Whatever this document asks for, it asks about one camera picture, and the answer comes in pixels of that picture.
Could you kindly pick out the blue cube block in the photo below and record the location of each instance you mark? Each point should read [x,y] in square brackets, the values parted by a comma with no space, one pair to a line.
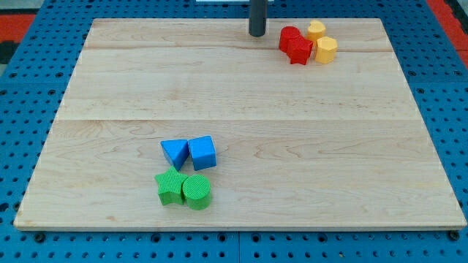
[203,152]

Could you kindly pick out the blue triangle block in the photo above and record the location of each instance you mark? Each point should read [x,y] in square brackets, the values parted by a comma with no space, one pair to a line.
[176,152]

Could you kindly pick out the green cylinder block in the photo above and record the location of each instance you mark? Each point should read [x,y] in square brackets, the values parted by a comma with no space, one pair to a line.
[197,192]

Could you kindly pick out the green star block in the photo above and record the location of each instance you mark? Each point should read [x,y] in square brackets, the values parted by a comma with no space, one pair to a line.
[170,184]

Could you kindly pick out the red star block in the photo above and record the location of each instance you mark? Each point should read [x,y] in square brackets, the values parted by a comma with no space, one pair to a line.
[299,50]

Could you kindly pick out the light wooden board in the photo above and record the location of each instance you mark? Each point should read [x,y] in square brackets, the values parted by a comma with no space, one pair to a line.
[317,147]

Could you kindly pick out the red cylinder block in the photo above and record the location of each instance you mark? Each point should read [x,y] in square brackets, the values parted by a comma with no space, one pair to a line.
[288,33]

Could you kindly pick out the yellow hexagon block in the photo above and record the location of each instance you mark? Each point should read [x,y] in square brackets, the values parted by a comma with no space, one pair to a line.
[326,50]

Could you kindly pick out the yellow cylinder block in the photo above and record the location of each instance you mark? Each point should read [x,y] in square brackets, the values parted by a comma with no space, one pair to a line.
[315,30]

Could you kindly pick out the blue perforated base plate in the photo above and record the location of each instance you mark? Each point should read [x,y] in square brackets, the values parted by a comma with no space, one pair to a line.
[35,79]

